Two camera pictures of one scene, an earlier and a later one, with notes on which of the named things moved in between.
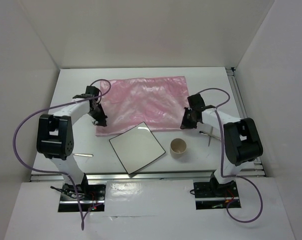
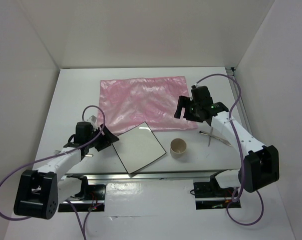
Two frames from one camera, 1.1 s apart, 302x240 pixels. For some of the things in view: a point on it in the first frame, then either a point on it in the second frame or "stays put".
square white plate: (136, 147) stays put
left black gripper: (101, 120) -> (106, 139)
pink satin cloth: (160, 102) stays put
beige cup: (178, 147) stays put
